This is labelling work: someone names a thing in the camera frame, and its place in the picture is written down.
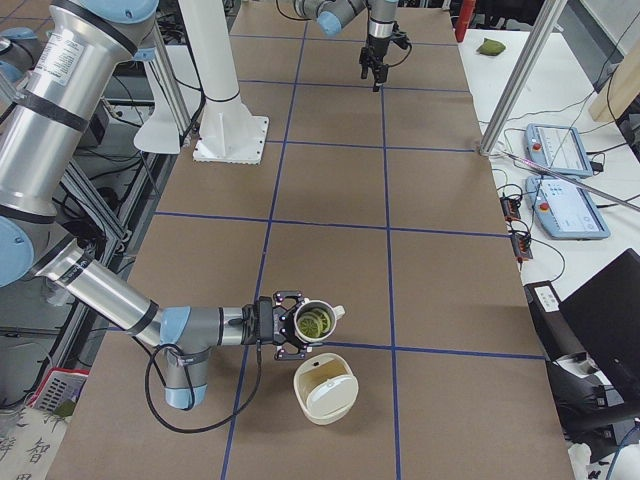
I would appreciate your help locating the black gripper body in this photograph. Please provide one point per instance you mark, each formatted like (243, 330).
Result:
(276, 327)
(376, 46)

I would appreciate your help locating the white HOME mug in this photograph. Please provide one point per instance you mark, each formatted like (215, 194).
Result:
(336, 313)

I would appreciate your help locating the cream waste bin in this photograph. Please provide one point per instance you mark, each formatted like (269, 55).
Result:
(326, 388)

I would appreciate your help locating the red cylinder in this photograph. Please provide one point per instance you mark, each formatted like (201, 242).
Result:
(465, 16)

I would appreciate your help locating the green cloth pouch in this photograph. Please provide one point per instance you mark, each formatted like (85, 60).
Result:
(491, 47)

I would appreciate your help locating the far blue teach pendant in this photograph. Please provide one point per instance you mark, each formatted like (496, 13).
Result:
(558, 148)

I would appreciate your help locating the blue teach pendant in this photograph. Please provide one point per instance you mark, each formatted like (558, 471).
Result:
(564, 211)
(558, 148)

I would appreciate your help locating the near blue teach pendant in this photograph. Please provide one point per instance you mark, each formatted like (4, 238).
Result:
(564, 211)

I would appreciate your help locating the black box with label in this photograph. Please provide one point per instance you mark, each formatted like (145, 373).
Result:
(557, 338)

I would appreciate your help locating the black laptop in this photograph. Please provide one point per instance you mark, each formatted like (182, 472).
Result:
(604, 316)

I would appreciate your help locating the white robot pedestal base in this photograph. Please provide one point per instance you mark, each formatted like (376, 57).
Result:
(229, 132)

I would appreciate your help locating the aluminium frame post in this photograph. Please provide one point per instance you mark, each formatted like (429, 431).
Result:
(537, 38)

